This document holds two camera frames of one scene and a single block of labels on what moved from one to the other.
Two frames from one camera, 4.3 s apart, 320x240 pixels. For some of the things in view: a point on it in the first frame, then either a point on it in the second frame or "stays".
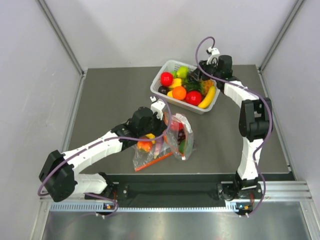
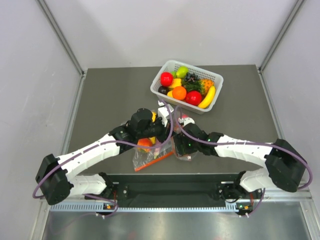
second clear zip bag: (146, 152) stays
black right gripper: (196, 74) → (180, 139)
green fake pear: (182, 71) stays
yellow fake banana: (209, 98) stays
